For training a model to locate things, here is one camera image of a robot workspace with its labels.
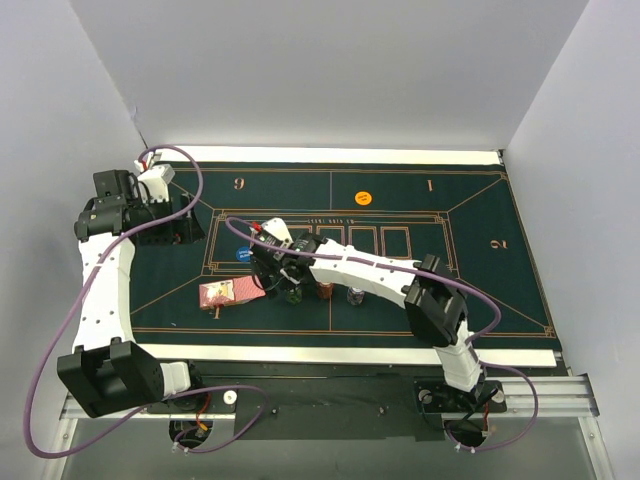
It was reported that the green poker chip stack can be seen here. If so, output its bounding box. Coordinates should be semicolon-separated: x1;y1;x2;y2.
285;285;303;305

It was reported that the red poker chip stack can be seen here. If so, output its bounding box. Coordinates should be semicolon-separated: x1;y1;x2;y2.
317;282;334;300

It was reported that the blue poker chip stack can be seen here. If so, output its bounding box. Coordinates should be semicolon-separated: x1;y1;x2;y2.
347;287;365;306

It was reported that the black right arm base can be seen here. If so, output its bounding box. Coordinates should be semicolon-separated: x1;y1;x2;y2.
413;378;507;414

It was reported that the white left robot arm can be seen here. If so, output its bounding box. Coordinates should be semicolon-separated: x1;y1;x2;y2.
57;164;206;418

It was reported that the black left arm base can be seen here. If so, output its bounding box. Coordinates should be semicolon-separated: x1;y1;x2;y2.
147;389;238;415

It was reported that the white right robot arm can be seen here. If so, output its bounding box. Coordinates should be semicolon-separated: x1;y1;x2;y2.
250;229;483;409

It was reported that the blue small blind button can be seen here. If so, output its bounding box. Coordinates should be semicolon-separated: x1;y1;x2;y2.
235;246;252;263

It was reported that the green poker table mat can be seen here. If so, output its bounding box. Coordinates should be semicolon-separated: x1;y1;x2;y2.
130;162;561;350

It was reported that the orange dealer button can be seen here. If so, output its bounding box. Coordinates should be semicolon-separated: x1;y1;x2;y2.
354;191;373;206

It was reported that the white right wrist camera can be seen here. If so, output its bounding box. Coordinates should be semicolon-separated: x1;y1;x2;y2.
251;217;292;248

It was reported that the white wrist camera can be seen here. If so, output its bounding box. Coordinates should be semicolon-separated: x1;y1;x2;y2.
137;164;175;203
251;217;292;248

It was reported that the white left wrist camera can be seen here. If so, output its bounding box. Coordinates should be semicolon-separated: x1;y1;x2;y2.
137;164;175;203

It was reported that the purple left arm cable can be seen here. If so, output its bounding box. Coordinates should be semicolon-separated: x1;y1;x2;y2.
22;144;271;457

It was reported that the aluminium frame rail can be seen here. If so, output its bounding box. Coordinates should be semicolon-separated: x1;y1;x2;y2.
43;364;614;479

